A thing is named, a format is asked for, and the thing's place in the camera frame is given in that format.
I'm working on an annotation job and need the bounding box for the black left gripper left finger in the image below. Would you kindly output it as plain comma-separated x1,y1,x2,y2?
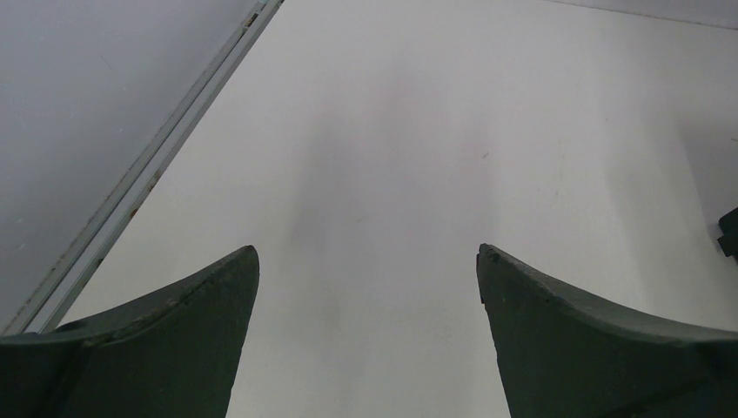
1,246,259,417

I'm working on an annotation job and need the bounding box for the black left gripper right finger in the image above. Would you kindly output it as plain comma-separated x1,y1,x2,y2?
476,244,737,417

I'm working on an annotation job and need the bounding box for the aluminium frame rail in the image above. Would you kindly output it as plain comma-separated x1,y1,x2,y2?
1,1,280,335

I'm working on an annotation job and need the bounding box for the black plastic bin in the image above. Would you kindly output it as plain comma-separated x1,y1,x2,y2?
717,207,738,259

